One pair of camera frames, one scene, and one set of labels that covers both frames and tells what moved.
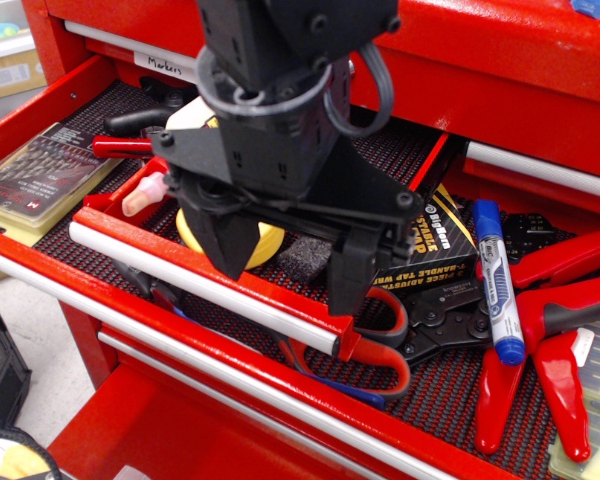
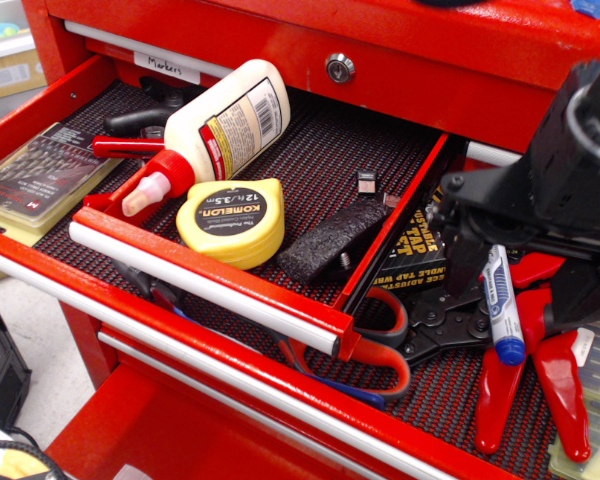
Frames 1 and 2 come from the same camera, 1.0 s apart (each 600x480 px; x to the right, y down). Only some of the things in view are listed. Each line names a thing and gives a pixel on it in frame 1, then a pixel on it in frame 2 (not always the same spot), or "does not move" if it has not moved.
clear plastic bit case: x=596 y=349 does not move
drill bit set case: x=33 y=190 does not move
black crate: x=4 y=378 does not move
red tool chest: x=489 y=349 does not move
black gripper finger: x=353 y=267 → x=580 y=287
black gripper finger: x=228 y=241 → x=465 y=253
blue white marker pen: x=500 y=282 does not move
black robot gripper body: x=275 y=77 → x=570 y=181
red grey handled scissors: x=381 y=341 does not move
